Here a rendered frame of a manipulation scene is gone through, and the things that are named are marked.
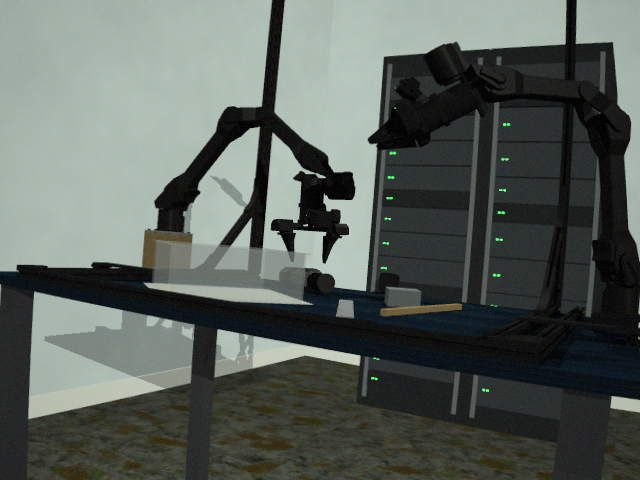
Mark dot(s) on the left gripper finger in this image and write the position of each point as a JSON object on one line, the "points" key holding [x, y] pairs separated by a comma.
{"points": [[405, 143], [390, 131]]}

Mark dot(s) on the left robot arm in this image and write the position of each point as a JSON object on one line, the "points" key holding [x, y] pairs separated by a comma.
{"points": [[615, 253]]}

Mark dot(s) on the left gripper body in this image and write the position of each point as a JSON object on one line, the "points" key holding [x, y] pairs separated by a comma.
{"points": [[433, 115]]}

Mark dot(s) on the tan wooden stick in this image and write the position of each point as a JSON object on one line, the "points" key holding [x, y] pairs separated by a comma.
{"points": [[420, 309]]}

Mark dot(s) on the grey ruler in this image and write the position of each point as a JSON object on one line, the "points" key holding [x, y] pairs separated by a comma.
{"points": [[345, 309]]}

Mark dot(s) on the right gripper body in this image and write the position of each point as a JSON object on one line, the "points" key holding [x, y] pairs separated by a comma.
{"points": [[285, 225]]}

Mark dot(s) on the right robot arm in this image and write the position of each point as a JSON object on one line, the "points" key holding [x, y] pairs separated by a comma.
{"points": [[183, 189]]}

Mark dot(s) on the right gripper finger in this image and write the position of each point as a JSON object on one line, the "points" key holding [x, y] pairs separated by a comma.
{"points": [[289, 243], [328, 242]]}

